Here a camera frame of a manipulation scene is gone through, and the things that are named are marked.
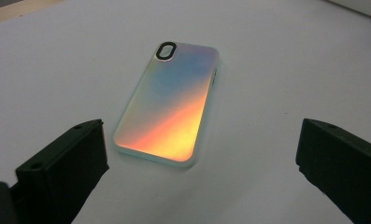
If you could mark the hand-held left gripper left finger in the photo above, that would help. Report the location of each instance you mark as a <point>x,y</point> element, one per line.
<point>61,174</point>

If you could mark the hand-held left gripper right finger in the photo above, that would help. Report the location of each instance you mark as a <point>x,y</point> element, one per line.
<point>345,168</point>

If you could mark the white board table cover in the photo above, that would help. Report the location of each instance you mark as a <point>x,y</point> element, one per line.
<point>49,77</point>

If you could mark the iridescent phone case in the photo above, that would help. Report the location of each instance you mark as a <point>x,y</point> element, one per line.
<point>170,109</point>

